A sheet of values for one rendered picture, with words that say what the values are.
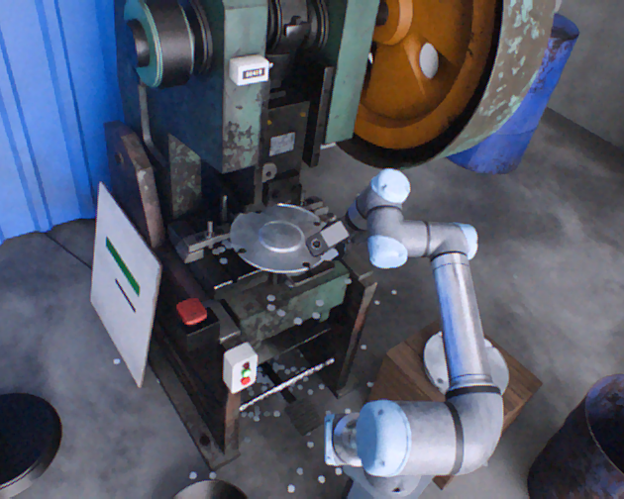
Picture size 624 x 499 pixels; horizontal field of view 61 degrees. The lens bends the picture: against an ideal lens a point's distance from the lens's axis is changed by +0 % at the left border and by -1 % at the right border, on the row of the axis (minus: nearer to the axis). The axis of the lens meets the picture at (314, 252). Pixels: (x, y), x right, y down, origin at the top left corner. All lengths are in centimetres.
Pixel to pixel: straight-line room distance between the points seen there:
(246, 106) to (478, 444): 80
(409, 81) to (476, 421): 92
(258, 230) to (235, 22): 64
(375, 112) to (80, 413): 144
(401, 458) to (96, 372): 152
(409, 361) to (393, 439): 99
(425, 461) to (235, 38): 84
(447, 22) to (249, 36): 51
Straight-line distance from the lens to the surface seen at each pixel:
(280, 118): 133
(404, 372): 183
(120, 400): 212
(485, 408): 95
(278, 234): 152
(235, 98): 118
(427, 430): 90
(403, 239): 106
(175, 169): 159
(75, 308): 242
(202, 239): 154
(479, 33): 130
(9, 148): 253
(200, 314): 134
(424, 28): 146
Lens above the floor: 179
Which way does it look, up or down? 43 degrees down
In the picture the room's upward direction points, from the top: 10 degrees clockwise
